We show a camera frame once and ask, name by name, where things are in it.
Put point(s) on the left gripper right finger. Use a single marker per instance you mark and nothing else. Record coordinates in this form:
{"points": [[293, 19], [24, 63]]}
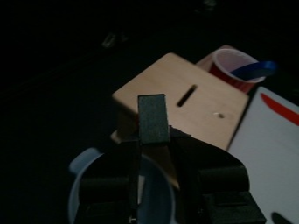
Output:
{"points": [[218, 180]]}

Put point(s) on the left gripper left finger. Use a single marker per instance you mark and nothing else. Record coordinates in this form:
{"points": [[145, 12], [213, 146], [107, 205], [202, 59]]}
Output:
{"points": [[109, 186]]}

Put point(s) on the grey-blue bowl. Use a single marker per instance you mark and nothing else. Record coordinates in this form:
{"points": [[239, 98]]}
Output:
{"points": [[158, 198]]}

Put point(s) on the white cutting board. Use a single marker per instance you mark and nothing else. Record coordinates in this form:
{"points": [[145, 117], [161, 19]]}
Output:
{"points": [[265, 160]]}

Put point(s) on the red toy knife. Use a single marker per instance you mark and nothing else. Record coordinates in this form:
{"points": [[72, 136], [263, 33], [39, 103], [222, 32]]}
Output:
{"points": [[282, 109]]}

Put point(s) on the wooden box with red front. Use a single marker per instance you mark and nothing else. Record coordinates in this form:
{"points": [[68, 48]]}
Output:
{"points": [[175, 84]]}

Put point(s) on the red plastic cup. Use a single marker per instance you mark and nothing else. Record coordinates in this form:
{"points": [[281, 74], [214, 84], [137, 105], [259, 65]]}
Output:
{"points": [[226, 77]]}

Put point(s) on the blue plastic utensil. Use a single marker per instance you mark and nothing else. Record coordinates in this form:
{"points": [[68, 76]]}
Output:
{"points": [[257, 68]]}

